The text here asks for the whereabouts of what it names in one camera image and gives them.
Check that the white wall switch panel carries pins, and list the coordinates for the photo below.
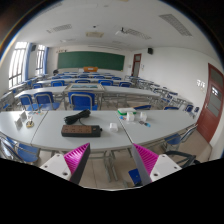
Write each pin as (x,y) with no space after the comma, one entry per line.
(200,83)

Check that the ceiling light panels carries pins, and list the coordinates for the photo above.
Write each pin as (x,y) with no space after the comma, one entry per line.
(60,28)

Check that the brown power strip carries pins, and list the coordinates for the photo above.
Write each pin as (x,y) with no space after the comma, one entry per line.
(80,130)

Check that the red-brown door with window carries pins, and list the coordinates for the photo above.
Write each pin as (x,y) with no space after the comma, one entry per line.
(211,103)

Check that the large classroom window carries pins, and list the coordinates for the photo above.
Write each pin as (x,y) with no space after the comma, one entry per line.
(17,65)

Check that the flat green and white box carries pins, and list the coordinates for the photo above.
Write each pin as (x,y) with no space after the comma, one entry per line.
(126,111)

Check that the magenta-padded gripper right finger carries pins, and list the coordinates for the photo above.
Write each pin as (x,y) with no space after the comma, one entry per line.
(163,165)

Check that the white standing card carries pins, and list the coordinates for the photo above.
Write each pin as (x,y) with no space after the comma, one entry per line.
(18,123)
(23,115)

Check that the blue chair under table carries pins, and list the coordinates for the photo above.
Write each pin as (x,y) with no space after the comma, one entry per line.
(173,139)
(26,153)

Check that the dark red far door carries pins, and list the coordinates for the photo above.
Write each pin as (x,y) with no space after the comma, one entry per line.
(136,65)

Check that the blue classroom chair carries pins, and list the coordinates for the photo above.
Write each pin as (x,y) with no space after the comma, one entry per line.
(81,101)
(45,100)
(26,101)

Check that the ceiling projector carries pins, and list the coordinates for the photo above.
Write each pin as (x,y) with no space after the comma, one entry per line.
(121,32)

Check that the black chair frame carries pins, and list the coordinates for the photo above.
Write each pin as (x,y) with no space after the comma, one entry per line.
(181,156)

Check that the green chalkboard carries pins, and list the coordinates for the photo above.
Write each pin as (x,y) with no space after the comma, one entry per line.
(90,60)

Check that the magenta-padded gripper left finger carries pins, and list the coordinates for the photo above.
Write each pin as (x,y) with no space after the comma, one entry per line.
(59,165)

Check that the colourful printed card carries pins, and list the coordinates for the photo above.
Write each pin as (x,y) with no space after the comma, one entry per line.
(122,117)

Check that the narrow classroom window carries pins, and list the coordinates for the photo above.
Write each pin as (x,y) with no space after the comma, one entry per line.
(40,60)

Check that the framed board on desk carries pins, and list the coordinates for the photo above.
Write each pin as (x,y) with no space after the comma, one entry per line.
(84,87)

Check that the ceiling air vent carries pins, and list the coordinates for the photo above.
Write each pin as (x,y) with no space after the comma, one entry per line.
(95,34)

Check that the blue chair seat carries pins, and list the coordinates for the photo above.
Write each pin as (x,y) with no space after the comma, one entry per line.
(134,176)

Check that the orange lectern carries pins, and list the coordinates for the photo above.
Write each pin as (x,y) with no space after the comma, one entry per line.
(90,69)

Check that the black wall speaker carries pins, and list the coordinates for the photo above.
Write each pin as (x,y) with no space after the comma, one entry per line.
(33,47)
(150,51)

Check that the rows of grey desks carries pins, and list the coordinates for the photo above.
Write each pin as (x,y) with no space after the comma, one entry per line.
(133,90)

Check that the round dark stickers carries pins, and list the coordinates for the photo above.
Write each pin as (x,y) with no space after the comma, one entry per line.
(145,124)

